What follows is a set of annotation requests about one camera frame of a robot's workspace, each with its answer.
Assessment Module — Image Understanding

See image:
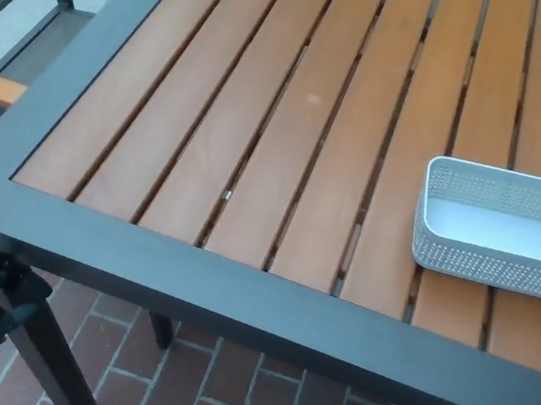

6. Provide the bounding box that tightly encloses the square wooden slat table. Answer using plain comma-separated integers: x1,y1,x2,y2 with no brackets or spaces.
0,0,541,405

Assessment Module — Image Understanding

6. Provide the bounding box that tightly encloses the white perforated plastic container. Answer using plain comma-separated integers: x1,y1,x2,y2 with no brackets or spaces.
406,153,541,304

